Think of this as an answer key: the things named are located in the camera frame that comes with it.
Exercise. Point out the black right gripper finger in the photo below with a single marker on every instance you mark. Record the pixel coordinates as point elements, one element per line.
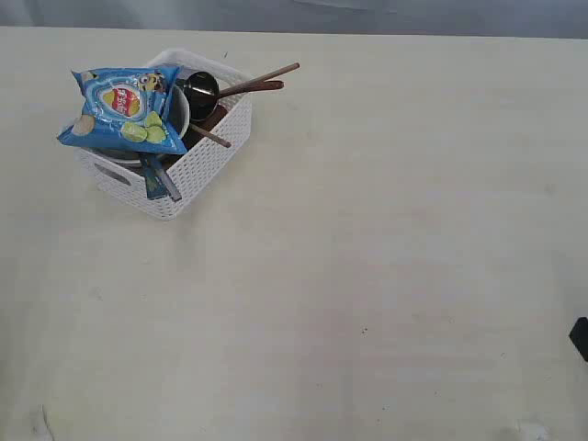
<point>579,336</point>

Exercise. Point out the silver table knife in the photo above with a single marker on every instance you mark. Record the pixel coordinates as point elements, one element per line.
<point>165,179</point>

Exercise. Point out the blue potato chips bag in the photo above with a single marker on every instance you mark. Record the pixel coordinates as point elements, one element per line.
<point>126,109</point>

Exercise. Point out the silver metal fork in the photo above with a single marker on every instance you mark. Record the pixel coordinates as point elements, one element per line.
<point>155,189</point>

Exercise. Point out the brown wooden spoon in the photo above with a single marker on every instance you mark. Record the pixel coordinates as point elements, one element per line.
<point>253,87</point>

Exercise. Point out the brown wooden chopstick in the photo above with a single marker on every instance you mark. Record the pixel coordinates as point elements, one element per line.
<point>268,76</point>
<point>210,135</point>

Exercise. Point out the black metal cup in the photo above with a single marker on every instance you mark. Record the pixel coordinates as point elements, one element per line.
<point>202,92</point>

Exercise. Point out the white ceramic bowl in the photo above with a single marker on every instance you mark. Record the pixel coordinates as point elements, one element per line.
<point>178,117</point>

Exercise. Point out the white woven plastic basket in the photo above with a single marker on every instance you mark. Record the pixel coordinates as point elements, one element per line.
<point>190,173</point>

